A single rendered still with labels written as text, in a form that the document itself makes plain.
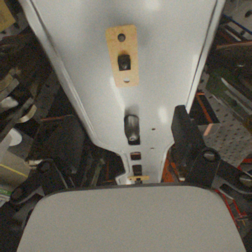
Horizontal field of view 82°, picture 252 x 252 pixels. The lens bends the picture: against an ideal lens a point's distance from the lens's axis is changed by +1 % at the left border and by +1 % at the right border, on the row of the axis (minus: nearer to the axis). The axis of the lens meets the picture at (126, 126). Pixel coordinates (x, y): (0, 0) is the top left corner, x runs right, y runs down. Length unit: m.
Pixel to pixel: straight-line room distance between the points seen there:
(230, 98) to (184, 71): 0.08
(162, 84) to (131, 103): 0.06
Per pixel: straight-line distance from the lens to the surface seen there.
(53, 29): 0.22
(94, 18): 0.21
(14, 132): 0.81
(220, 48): 0.34
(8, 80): 0.21
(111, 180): 0.74
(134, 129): 0.27
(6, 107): 0.22
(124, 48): 0.21
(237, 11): 0.61
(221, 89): 0.27
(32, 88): 0.25
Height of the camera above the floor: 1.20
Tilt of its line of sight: 39 degrees down
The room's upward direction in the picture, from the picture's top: 178 degrees clockwise
